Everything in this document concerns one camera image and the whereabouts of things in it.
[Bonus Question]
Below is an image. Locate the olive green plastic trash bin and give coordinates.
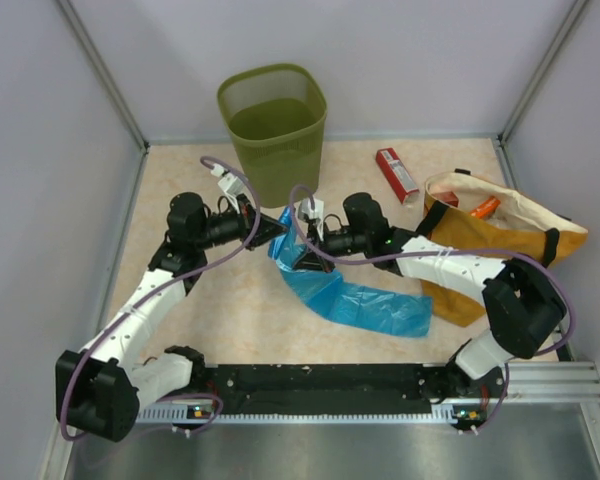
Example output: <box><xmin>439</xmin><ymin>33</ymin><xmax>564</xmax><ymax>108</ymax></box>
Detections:
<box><xmin>217</xmin><ymin>63</ymin><xmax>328</xmax><ymax>208</ymax></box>

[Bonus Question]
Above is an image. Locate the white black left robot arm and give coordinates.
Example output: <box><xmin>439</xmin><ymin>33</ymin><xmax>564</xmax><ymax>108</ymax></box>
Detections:
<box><xmin>55</xmin><ymin>192</ymin><xmax>288</xmax><ymax>442</ymax></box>

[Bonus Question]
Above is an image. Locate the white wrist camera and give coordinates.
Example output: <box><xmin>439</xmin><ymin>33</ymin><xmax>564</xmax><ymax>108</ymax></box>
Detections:
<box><xmin>211</xmin><ymin>164</ymin><xmax>244</xmax><ymax>198</ymax></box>
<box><xmin>297</xmin><ymin>198</ymin><xmax>325</xmax><ymax>240</ymax></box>

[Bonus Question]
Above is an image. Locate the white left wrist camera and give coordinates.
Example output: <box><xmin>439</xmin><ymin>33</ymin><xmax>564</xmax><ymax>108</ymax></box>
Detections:
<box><xmin>211</xmin><ymin>164</ymin><xmax>244</xmax><ymax>198</ymax></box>

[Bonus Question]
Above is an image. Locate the red box in tote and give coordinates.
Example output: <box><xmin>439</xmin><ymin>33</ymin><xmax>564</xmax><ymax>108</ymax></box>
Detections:
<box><xmin>433</xmin><ymin>191</ymin><xmax>459</xmax><ymax>208</ymax></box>

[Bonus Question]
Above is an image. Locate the blue plastic trash bag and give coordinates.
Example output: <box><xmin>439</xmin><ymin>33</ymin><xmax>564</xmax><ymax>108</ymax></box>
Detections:
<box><xmin>268</xmin><ymin>208</ymin><xmax>433</xmax><ymax>338</ymax></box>

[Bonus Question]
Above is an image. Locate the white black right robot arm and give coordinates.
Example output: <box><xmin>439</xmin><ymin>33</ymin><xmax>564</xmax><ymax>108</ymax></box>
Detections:
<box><xmin>290</xmin><ymin>192</ymin><xmax>569</xmax><ymax>396</ymax></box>

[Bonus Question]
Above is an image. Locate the grey slotted cable duct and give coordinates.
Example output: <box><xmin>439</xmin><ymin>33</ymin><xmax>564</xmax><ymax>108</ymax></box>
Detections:
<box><xmin>137</xmin><ymin>404</ymin><xmax>485</xmax><ymax>426</ymax></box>

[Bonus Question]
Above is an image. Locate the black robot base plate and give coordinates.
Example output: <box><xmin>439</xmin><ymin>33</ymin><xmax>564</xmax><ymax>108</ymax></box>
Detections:
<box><xmin>174</xmin><ymin>364</ymin><xmax>504</xmax><ymax>415</ymax></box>

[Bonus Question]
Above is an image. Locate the red rectangular carton box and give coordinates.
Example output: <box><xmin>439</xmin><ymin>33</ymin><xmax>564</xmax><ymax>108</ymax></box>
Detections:
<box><xmin>375</xmin><ymin>147</ymin><xmax>419</xmax><ymax>205</ymax></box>

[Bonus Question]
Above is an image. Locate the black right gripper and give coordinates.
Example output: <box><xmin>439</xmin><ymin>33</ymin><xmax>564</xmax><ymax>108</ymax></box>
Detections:
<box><xmin>292</xmin><ymin>222</ymin><xmax>370</xmax><ymax>276</ymax></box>

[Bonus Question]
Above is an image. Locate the yellow canvas tote bag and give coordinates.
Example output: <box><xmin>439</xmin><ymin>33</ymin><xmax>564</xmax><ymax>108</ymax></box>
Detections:
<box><xmin>418</xmin><ymin>170</ymin><xmax>590</xmax><ymax>329</ymax></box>

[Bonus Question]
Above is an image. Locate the orange packet in tote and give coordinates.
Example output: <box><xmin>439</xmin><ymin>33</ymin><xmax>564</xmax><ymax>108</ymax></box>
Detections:
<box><xmin>469</xmin><ymin>196</ymin><xmax>501</xmax><ymax>220</ymax></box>

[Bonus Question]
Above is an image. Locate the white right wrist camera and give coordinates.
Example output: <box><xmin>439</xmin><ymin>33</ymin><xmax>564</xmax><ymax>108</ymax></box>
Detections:
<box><xmin>297</xmin><ymin>198</ymin><xmax>325</xmax><ymax>240</ymax></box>

